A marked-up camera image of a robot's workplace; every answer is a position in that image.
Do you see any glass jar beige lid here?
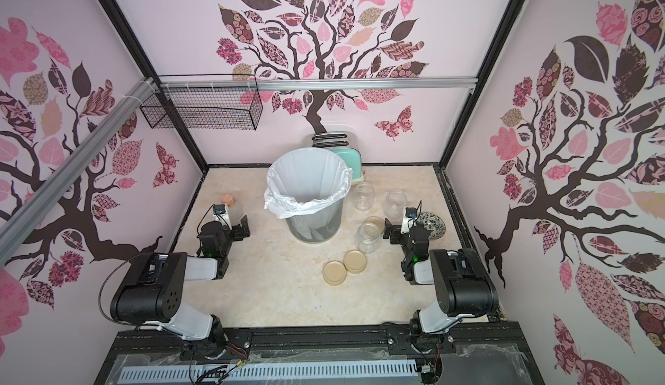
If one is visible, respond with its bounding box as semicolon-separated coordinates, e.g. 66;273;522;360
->
356;222;381;254
355;182;375;212

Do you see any glass jar with rice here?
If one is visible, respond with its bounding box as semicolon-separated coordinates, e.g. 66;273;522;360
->
384;190;408;221

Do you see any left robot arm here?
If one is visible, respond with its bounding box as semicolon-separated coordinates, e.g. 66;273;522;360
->
109;216;250;357

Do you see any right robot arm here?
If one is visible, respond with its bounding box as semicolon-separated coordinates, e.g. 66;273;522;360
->
383;220;499;343

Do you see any small bottle with cork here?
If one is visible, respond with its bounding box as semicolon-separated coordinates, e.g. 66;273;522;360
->
221;193;244;227

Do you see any patterned ceramic bowl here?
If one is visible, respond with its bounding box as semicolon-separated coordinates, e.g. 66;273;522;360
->
417;212;447;240

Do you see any grey mesh trash bin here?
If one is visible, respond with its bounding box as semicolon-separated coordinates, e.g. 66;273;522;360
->
286;200;344;244

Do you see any white plastic trash bag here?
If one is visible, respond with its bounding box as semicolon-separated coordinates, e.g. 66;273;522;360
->
264;148;353;220

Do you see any mint green toaster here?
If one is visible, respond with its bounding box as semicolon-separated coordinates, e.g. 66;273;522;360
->
307;131;365;185

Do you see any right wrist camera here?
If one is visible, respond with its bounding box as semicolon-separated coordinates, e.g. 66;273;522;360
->
401;208;420;234

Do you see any black wire basket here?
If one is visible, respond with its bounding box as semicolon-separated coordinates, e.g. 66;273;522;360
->
140;73;263;130

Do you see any white slotted cable duct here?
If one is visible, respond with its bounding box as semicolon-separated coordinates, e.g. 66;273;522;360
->
112;360;419;384

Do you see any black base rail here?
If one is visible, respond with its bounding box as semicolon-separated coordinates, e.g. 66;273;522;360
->
96;322;543;384

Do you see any aluminium rail back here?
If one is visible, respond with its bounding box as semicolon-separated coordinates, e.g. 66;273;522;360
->
160;76;478;91

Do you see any aluminium rail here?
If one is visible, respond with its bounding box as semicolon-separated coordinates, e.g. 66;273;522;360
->
160;76;478;91
1;78;156;265

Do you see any aluminium rail left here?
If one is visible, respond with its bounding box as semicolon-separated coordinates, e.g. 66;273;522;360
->
1;78;156;265

